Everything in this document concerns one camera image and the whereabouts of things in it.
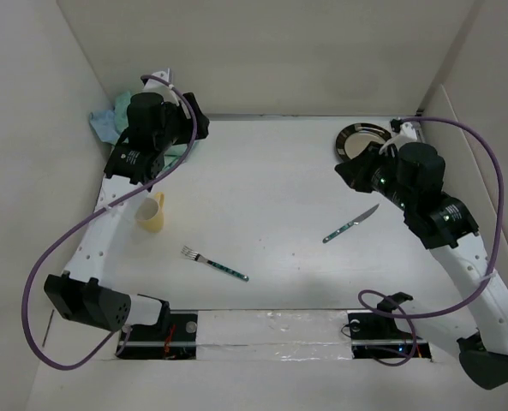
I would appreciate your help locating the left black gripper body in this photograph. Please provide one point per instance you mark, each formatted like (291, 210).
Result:
(182, 129)

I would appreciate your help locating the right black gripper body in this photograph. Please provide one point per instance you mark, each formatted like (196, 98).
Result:
(367, 176)

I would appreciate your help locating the dark rimmed dinner plate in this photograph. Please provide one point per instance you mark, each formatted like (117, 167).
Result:
(353, 139)

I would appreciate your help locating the knife with green handle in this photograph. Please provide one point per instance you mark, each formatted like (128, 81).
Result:
(355, 221)

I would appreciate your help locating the green patterned cloth placemat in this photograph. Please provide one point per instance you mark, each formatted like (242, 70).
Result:
(108, 122)

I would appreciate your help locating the fork with green handle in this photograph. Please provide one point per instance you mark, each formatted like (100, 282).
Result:
(197, 257)

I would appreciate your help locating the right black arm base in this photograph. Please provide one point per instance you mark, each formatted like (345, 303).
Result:
(373, 337)

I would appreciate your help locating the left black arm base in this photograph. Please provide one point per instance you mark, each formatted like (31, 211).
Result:
(177, 341)

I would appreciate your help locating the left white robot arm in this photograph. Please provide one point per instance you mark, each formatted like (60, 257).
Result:
(84, 293)

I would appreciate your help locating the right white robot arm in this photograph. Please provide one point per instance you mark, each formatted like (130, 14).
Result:
(411, 177)

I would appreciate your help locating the yellow mug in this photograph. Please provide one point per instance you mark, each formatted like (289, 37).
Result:
(150, 216)

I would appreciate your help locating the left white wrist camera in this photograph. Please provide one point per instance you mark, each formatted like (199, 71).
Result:
(156, 83)

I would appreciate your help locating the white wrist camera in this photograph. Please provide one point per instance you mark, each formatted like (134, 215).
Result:
(402, 133)
(156, 83)

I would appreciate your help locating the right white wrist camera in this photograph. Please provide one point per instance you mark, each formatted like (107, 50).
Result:
(402, 133)

